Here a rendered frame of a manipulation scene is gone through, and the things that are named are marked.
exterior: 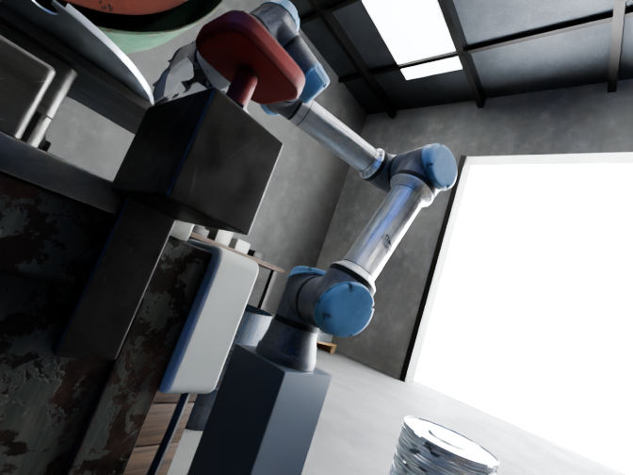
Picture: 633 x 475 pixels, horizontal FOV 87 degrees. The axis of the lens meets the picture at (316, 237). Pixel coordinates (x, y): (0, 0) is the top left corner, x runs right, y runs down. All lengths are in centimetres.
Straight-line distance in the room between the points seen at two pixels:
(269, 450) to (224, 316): 53
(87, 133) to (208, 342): 371
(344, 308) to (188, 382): 41
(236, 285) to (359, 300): 40
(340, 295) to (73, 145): 351
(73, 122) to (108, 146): 34
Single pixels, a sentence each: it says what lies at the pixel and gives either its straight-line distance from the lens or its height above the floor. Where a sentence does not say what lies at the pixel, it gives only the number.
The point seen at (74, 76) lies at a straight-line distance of 52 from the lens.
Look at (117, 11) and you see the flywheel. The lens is 98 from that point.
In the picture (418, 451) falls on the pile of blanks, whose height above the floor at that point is 29.
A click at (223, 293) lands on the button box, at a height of 59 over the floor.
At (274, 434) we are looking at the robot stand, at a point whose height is 32.
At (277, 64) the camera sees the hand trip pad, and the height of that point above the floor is 75.
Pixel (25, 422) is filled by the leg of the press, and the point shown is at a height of 47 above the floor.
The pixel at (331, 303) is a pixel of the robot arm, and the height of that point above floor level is 62.
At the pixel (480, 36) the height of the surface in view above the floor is 430.
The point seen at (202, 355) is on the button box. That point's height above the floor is 53.
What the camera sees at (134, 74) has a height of 78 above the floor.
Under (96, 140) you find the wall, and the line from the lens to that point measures 399.
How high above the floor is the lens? 61
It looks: 10 degrees up
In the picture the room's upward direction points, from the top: 19 degrees clockwise
